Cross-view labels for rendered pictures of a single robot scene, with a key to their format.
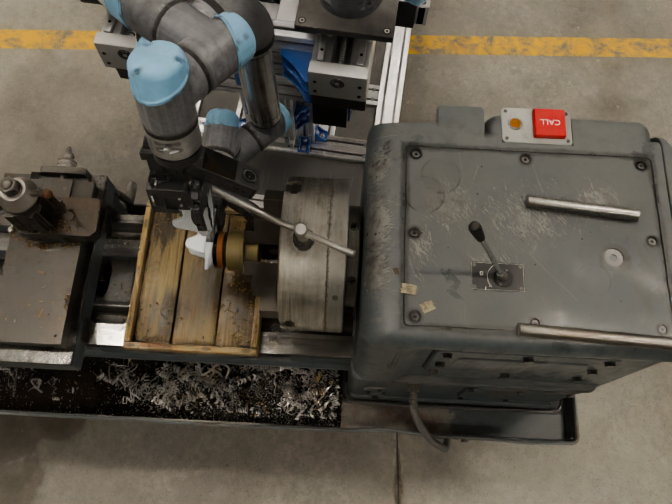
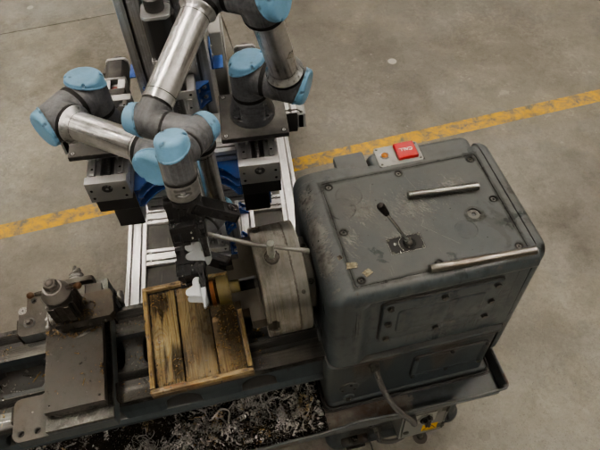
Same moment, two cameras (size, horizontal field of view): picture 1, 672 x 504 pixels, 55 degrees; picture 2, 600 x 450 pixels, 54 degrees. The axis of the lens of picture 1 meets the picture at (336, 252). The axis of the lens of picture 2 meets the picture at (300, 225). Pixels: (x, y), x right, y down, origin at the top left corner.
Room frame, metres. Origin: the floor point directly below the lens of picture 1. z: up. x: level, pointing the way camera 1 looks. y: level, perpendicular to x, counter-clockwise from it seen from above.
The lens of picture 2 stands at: (-0.44, 0.17, 2.52)
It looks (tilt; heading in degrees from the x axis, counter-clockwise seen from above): 53 degrees down; 348
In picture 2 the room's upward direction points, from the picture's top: 3 degrees counter-clockwise
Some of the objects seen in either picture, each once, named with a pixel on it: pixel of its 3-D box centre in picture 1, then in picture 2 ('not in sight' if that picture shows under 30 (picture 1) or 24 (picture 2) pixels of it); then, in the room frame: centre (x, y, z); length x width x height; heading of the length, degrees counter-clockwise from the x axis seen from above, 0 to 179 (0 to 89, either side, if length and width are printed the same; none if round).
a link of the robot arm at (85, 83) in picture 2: not in sight; (87, 92); (1.12, 0.48, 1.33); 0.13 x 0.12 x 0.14; 135
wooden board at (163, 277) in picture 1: (200, 277); (195, 330); (0.46, 0.32, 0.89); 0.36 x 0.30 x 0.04; 179
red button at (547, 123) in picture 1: (548, 124); (405, 151); (0.67, -0.40, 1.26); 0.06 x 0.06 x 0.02; 89
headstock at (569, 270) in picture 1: (502, 259); (405, 248); (0.47, -0.35, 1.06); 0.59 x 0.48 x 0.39; 89
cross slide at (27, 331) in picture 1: (46, 253); (75, 341); (0.49, 0.66, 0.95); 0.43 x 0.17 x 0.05; 179
